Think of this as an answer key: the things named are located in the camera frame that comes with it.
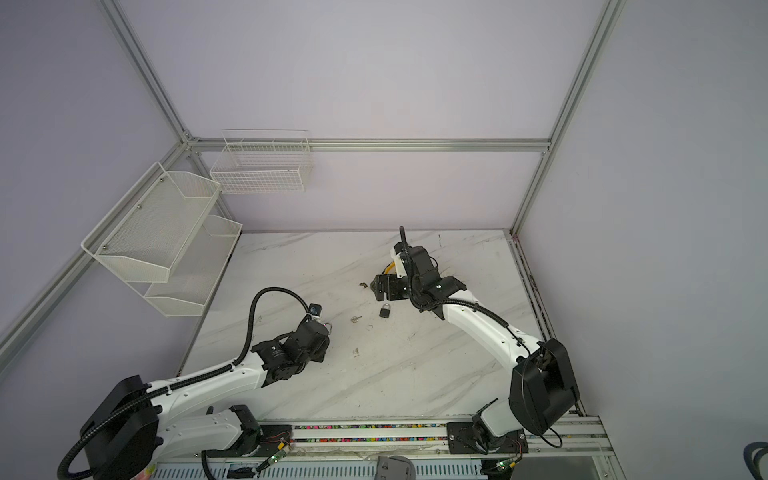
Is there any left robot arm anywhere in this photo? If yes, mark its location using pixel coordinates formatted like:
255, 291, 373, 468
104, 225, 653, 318
57, 287, 330, 479

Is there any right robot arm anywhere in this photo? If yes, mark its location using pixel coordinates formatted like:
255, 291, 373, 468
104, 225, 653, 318
370, 239, 580, 453

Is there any lower white mesh shelf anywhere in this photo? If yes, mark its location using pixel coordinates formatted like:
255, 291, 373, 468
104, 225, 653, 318
144, 215, 242, 317

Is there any white mesh shelf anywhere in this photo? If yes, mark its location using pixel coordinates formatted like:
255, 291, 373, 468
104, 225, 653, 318
81, 163, 221, 283
144, 215, 242, 317

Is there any grey device at front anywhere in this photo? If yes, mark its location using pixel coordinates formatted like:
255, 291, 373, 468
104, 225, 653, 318
374, 455, 416, 480

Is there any upper white mesh shelf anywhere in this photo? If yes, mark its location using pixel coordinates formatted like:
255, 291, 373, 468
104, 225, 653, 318
81, 163, 221, 283

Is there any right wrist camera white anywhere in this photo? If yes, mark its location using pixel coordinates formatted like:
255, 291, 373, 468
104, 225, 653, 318
391, 241, 410, 278

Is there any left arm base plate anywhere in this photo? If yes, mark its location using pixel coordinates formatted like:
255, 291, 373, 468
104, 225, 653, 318
232, 424, 293, 457

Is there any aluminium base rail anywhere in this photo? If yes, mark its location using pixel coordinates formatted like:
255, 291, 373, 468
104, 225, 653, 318
148, 416, 625, 479

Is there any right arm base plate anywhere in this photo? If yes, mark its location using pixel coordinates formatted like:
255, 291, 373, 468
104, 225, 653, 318
446, 422, 529, 455

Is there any white wire basket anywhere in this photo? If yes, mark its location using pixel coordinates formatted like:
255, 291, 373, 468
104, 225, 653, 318
210, 129, 314, 195

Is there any aluminium frame profile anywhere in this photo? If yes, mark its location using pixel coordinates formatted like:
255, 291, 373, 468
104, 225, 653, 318
1, 1, 625, 377

